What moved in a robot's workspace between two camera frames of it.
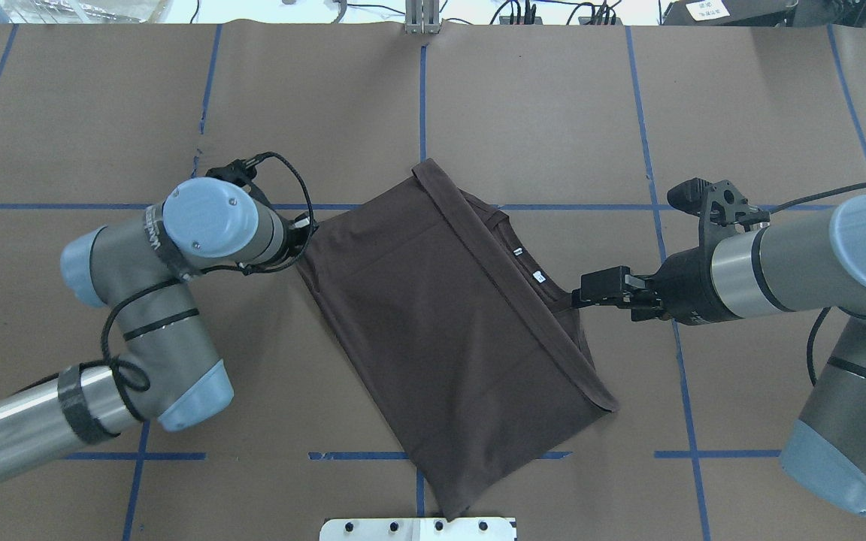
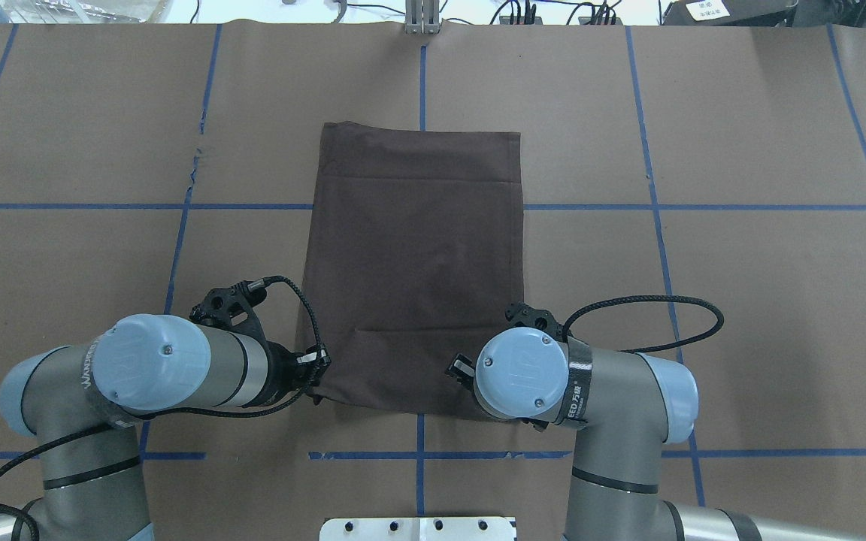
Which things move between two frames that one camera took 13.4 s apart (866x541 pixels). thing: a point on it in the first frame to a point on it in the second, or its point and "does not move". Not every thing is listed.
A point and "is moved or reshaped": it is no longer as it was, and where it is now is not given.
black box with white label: [729, 13] does not move
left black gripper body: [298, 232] to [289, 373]
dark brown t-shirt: [467, 340] is moved or reshaped
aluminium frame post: [422, 16] does not move
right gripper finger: [607, 282] to [462, 369]
